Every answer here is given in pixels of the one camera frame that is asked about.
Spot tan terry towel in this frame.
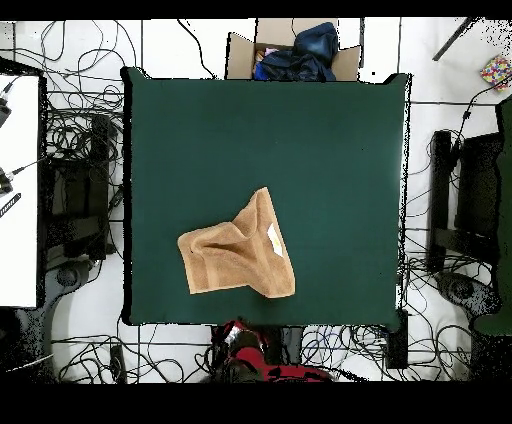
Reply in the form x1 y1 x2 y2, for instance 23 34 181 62
176 186 297 300

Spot multicoloured speckled item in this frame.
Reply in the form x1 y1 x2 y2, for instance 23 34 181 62
479 54 512 92

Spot dark green table cloth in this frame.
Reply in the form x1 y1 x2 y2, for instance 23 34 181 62
122 65 413 333

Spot open cardboard box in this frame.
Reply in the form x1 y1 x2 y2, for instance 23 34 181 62
225 17 363 83

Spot dark blue clothing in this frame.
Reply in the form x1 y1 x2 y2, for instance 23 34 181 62
252 21 341 83

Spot black equipment stand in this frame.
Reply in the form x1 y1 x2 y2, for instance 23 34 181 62
37 113 119 265
425 129 503 273

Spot black power strip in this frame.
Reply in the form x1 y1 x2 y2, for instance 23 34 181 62
108 343 128 383
385 309 410 370

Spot grey round stand base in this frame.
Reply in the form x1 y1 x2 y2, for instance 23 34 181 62
436 271 498 318
54 264 83 288

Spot white table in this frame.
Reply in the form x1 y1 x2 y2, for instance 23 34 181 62
0 73 41 309

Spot black slotted strip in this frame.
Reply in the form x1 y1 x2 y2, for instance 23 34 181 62
0 192 23 220

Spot grey metal bar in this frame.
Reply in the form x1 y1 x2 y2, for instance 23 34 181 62
431 16 479 62

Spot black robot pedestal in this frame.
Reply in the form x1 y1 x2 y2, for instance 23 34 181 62
210 325 304 381

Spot thin black cable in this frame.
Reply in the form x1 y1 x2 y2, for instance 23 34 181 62
176 18 217 80

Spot black cable tangle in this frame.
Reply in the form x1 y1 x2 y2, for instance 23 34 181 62
301 223 475 382
37 19 139 169

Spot black cable with plug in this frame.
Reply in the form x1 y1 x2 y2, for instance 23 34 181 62
453 75 512 153

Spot black device with cable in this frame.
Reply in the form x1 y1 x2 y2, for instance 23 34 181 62
0 93 13 130
0 166 16 197

